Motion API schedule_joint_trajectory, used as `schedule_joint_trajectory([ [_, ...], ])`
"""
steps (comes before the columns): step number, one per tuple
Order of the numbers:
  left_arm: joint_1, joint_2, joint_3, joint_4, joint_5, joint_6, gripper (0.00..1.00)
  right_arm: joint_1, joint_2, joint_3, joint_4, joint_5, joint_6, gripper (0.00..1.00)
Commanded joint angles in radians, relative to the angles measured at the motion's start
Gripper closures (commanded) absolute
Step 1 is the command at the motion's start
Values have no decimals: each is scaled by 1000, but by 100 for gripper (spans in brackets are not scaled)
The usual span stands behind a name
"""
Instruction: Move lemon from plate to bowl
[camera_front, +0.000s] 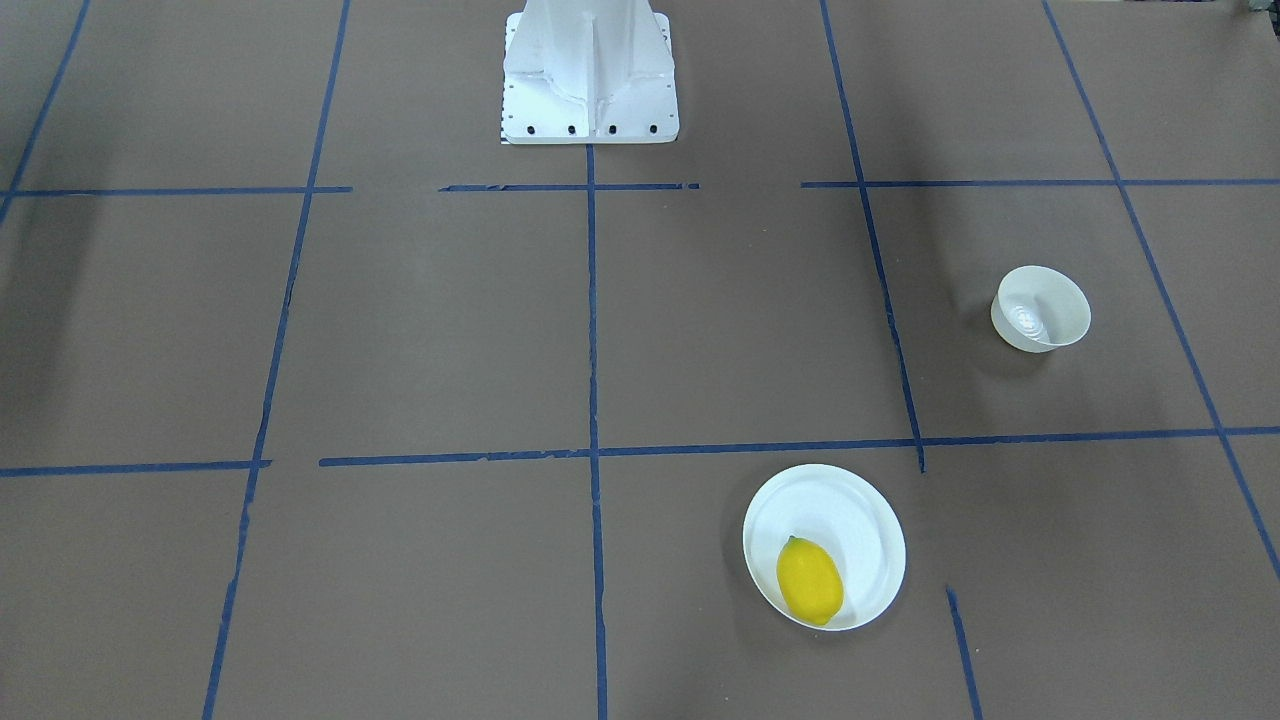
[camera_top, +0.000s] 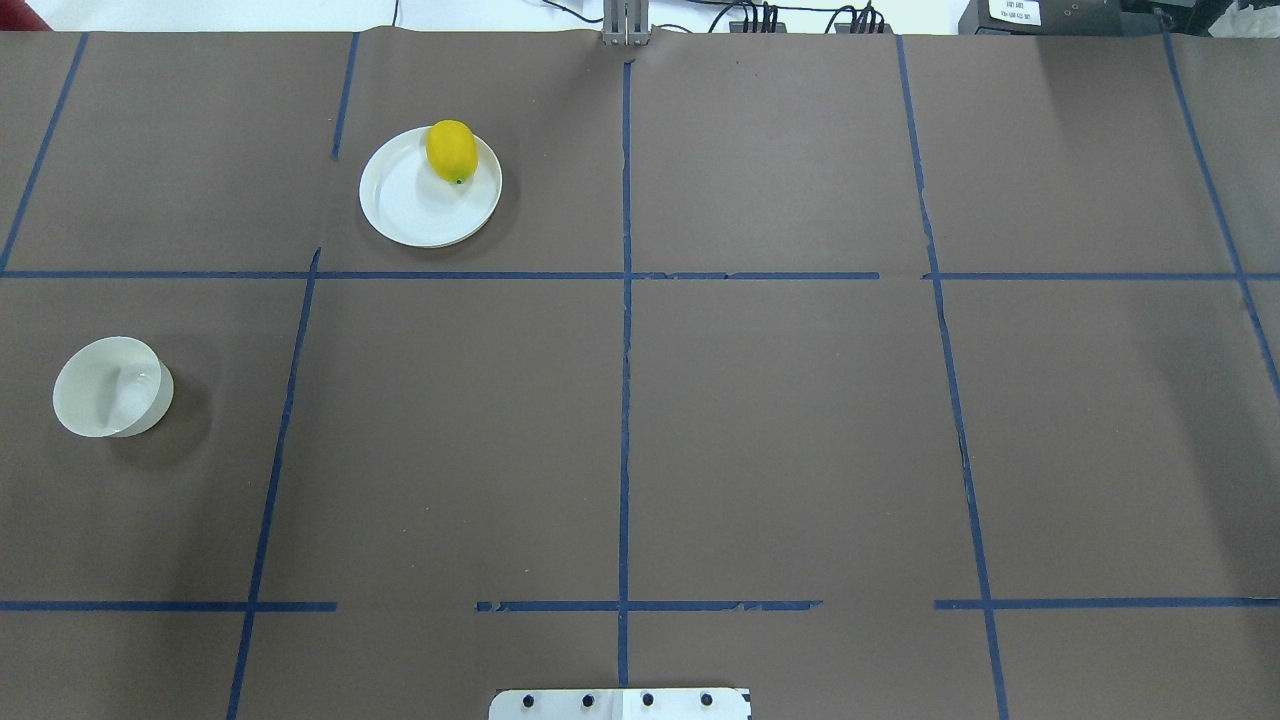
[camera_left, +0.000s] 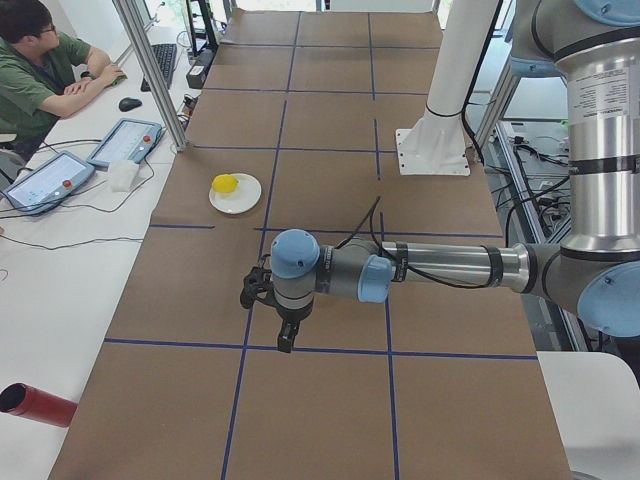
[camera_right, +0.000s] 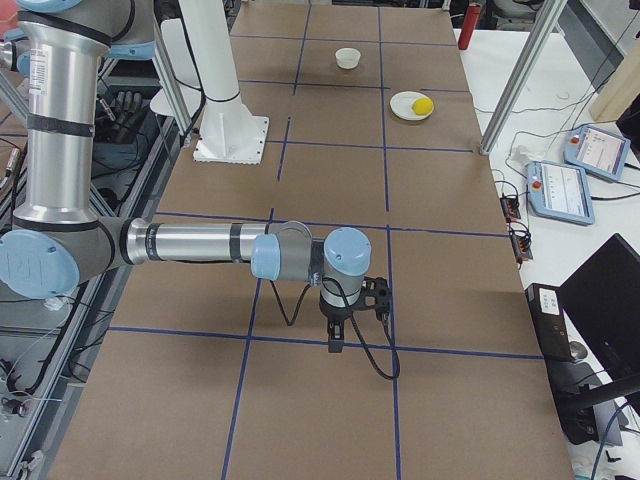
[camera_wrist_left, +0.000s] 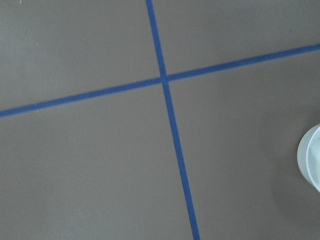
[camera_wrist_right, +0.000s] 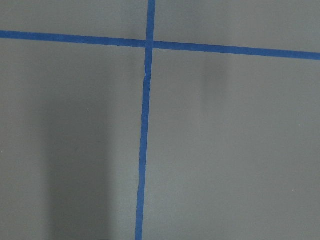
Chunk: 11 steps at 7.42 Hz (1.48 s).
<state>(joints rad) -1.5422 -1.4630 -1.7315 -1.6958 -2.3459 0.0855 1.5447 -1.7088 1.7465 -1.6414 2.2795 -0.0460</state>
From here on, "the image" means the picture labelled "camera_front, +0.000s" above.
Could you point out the yellow lemon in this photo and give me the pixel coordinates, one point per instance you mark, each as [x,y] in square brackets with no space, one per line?
[809,580]

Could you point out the white round plate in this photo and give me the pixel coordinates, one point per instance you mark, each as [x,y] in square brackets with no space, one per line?
[843,515]

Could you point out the white small bowl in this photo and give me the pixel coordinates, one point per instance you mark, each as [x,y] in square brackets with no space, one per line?
[1037,309]

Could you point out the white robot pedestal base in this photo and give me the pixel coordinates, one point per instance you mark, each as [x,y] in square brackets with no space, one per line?
[588,72]

